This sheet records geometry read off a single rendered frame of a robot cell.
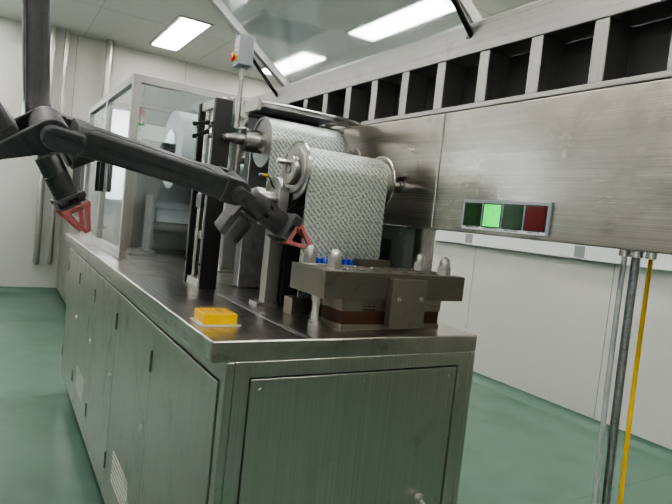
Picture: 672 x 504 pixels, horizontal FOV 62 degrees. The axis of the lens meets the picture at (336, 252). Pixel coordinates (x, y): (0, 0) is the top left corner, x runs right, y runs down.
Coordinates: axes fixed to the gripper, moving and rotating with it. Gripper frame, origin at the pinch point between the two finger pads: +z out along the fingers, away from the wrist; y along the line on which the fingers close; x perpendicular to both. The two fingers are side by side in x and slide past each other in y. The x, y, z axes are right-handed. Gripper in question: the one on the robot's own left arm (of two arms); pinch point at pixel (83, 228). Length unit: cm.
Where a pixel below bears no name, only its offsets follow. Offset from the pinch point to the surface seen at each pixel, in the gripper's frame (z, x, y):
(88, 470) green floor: 106, 26, 82
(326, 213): 14, -45, -40
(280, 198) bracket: 7, -39, -32
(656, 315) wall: 176, -257, -17
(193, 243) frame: 19.2, -28.3, 9.3
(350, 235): 22, -49, -41
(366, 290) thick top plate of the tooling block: 27, -36, -60
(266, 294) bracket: 28.2, -26.4, -30.8
